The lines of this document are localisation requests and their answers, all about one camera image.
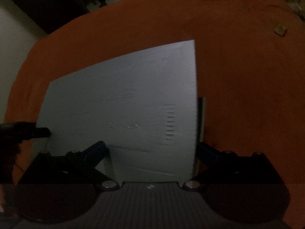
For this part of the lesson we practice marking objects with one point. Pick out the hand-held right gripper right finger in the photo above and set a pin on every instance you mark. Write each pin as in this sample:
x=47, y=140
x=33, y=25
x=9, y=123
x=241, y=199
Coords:
x=208, y=153

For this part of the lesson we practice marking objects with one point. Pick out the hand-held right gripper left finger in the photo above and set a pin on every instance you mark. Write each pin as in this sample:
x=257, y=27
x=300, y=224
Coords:
x=95, y=151

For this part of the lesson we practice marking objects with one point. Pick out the dark tall cabinet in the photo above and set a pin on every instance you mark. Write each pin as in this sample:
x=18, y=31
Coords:
x=40, y=2

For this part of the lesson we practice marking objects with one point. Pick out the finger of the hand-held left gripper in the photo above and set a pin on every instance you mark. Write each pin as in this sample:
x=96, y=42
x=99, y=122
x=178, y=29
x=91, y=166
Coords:
x=35, y=132

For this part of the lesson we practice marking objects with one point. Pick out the small yellow block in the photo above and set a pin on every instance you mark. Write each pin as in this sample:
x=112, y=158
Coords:
x=280, y=29

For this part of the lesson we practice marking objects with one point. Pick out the orange cloth covered desktop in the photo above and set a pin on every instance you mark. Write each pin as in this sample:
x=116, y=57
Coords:
x=238, y=76

